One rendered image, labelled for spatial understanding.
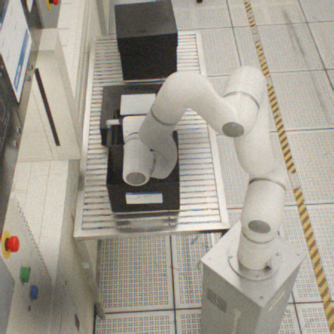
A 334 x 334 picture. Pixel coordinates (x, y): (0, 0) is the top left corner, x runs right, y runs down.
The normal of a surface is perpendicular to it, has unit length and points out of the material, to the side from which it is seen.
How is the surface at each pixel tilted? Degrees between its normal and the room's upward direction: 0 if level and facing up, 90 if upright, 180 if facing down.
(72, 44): 0
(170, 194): 90
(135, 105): 1
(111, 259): 0
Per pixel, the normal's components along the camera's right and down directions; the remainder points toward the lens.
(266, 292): -0.04, -0.64
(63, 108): 0.04, 0.77
